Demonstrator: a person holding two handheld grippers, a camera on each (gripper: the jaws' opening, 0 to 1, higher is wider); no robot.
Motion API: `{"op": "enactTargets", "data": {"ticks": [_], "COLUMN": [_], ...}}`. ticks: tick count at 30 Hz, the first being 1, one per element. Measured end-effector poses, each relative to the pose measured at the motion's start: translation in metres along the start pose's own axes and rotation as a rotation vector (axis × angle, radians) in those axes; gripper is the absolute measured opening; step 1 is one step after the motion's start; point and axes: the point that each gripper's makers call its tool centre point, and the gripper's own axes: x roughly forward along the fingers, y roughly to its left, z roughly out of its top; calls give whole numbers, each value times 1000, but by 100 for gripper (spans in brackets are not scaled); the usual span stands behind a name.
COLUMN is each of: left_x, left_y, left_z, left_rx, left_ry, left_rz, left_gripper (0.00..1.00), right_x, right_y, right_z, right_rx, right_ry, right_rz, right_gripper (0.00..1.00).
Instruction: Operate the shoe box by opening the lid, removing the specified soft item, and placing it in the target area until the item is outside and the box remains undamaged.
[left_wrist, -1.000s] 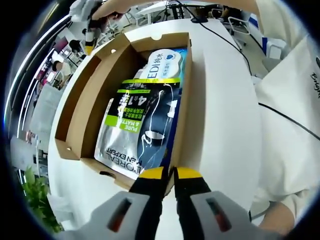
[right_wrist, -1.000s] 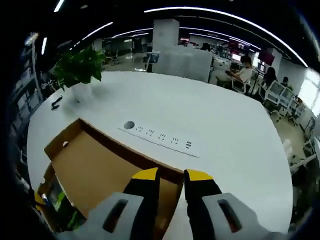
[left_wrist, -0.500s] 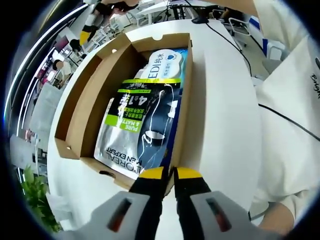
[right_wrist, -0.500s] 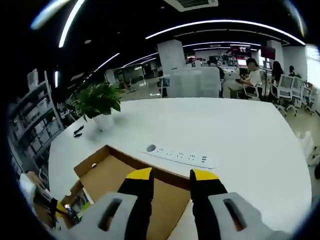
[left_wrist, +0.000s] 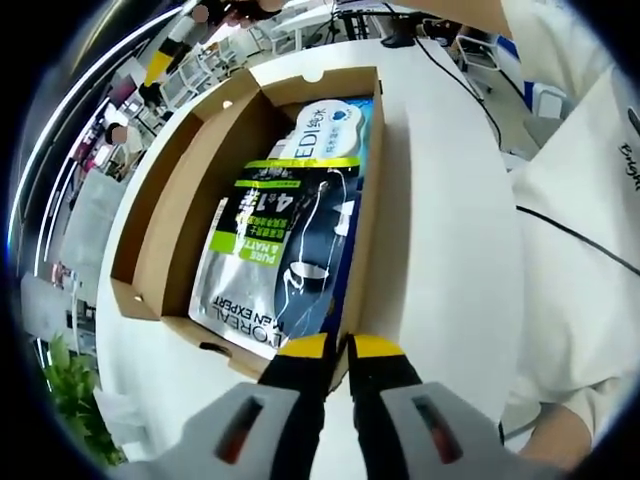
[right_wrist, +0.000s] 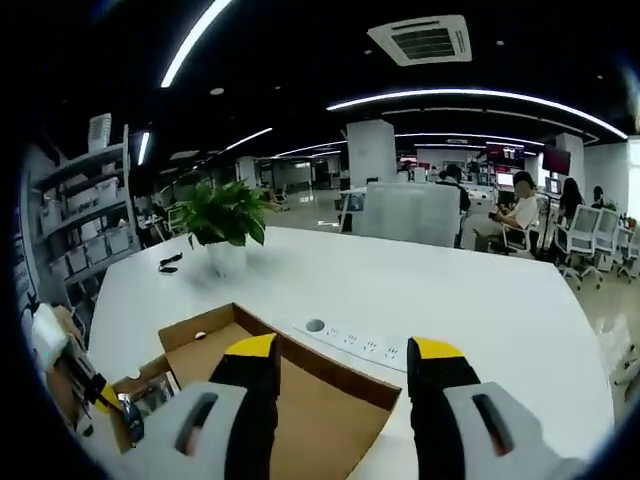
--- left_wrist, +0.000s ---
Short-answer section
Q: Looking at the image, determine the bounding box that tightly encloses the blue white panel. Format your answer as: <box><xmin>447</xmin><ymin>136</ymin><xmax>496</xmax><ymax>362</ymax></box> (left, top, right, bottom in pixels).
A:
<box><xmin>499</xmin><ymin>39</ymin><xmax>569</xmax><ymax>121</ymax></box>

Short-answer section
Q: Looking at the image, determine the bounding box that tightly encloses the brown cardboard shoe box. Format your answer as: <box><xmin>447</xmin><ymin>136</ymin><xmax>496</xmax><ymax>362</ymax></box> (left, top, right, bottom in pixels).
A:
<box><xmin>109</xmin><ymin>64</ymin><xmax>387</xmax><ymax>397</ymax></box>

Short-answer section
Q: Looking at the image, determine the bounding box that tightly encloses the thin black table cable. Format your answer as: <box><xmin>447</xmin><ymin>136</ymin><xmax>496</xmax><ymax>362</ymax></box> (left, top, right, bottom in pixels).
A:
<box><xmin>414</xmin><ymin>37</ymin><xmax>506</xmax><ymax>151</ymax></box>

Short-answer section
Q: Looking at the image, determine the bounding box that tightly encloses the white blue wet wipes pack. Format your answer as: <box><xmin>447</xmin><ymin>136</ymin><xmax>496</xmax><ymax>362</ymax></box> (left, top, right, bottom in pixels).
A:
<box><xmin>269</xmin><ymin>97</ymin><xmax>376</xmax><ymax>166</ymax></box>

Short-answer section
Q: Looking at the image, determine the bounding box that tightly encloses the silver green soft pouch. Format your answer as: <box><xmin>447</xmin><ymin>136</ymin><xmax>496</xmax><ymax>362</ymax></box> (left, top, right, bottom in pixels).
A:
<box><xmin>188</xmin><ymin>157</ymin><xmax>362</xmax><ymax>351</ymax></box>

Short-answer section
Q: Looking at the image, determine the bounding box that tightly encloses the white swivel armchair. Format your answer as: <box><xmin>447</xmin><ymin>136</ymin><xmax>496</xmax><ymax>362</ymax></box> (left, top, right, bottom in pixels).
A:
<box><xmin>455</xmin><ymin>34</ymin><xmax>501</xmax><ymax>76</ymax></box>

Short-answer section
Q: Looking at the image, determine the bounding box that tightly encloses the black frame desk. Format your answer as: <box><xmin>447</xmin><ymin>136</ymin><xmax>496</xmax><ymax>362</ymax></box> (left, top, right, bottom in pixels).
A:
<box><xmin>344</xmin><ymin>0</ymin><xmax>389</xmax><ymax>41</ymax></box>

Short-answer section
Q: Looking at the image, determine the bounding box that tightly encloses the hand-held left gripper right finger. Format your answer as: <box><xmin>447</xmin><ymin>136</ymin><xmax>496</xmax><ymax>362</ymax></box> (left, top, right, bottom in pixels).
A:
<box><xmin>347</xmin><ymin>333</ymin><xmax>567</xmax><ymax>480</ymax></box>

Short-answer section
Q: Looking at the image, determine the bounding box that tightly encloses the person's white shirt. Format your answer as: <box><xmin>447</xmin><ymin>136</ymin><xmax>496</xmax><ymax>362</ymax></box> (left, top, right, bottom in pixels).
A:
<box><xmin>499</xmin><ymin>7</ymin><xmax>640</xmax><ymax>446</ymax></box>

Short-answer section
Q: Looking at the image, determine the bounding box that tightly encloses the black device cable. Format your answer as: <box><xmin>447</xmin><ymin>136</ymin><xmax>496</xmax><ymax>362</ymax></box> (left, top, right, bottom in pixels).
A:
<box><xmin>514</xmin><ymin>204</ymin><xmax>640</xmax><ymax>275</ymax></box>

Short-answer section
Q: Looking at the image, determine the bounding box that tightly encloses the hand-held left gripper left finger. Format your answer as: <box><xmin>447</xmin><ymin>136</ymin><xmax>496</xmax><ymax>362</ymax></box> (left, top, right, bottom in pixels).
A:
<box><xmin>107</xmin><ymin>333</ymin><xmax>338</xmax><ymax>480</ymax></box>

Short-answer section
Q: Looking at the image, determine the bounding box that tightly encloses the green potted plant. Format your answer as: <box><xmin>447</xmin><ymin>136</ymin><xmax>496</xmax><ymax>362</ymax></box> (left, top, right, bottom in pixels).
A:
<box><xmin>37</xmin><ymin>334</ymin><xmax>121</xmax><ymax>466</ymax></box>

